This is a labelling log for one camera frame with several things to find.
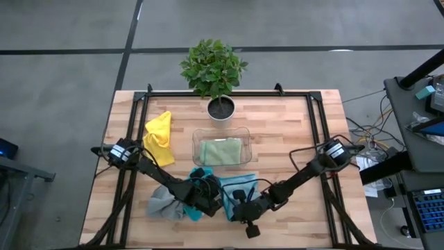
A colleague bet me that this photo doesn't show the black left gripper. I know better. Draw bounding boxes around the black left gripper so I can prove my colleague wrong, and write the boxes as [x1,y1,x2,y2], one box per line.
[189,167,225,218]

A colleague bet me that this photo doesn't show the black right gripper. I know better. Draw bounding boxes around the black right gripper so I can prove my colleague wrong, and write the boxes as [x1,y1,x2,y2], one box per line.
[230,189,275,240]

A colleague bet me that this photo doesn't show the teal microfiber towel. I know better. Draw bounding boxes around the teal microfiber towel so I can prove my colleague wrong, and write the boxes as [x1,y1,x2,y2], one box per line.
[182,166,216,222]

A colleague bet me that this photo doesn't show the light blue microfiber towel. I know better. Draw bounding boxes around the light blue microfiber towel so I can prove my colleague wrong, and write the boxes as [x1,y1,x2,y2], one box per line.
[218,173,260,222]

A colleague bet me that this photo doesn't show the pale green microfiber towel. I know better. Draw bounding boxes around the pale green microfiber towel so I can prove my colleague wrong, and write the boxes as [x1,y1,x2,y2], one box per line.
[199,137,243,166]

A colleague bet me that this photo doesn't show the grey microfiber towel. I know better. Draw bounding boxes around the grey microfiber towel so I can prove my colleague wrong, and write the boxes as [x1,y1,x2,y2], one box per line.
[145,185,187,222]

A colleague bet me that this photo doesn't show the yellow microfiber towel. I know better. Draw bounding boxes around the yellow microfiber towel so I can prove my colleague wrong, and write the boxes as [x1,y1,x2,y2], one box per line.
[142,110,176,168]

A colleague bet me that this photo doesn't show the clear plastic bin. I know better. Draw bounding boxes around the clear plastic bin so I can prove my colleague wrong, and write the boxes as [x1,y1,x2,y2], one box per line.
[191,126,253,167]

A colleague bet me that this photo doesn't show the white plant pot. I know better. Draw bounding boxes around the white plant pot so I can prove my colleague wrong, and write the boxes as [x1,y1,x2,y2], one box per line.
[206,95,237,123]

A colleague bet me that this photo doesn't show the green leafy plant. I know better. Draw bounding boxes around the green leafy plant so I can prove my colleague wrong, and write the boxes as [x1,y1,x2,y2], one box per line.
[179,38,249,100]

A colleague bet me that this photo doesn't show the white papers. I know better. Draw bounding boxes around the white papers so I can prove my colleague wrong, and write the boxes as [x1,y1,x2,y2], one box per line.
[355,151,393,199]

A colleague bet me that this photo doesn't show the black cart crossbar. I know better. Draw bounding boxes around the black cart crossbar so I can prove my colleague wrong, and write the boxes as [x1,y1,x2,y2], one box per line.
[359,151,413,186]

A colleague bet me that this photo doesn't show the grey equipment cart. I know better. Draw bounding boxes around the grey equipment cart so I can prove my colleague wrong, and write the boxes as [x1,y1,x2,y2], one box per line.
[383,76,444,174]

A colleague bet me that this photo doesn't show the blue-lit keyboard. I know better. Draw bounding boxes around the blue-lit keyboard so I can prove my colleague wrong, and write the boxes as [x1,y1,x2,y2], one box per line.
[408,188,444,234]

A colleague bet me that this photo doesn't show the grey side table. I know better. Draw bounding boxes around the grey side table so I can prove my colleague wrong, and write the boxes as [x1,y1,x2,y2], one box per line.
[0,156,56,250]

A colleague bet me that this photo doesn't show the black device with blue light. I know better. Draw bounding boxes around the black device with blue light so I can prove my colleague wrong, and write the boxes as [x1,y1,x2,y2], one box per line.
[0,137,19,160]

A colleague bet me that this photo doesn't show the dark tablet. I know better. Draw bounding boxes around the dark tablet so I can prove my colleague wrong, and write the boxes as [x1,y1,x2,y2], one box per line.
[411,117,444,137]

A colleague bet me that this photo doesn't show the small teal box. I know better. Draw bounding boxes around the small teal box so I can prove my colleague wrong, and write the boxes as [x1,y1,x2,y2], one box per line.
[415,85,436,101]

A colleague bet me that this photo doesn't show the black diagonal pole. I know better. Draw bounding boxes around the black diagonal pole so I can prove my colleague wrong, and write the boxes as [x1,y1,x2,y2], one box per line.
[398,48,444,90]

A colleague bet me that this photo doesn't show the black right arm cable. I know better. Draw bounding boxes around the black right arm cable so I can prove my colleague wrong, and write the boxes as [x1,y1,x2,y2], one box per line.
[289,134,352,174]

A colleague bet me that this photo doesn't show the black metal table frame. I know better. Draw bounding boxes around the black metal table frame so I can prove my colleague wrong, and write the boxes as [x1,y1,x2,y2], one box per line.
[79,83,377,249]

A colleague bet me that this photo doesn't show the white floor cable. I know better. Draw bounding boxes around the white floor cable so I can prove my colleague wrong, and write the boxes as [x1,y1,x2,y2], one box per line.
[379,197,423,249]

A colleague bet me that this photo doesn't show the yellow floor cable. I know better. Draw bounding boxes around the yellow floor cable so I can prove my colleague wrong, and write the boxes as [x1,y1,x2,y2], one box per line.
[357,107,395,144]

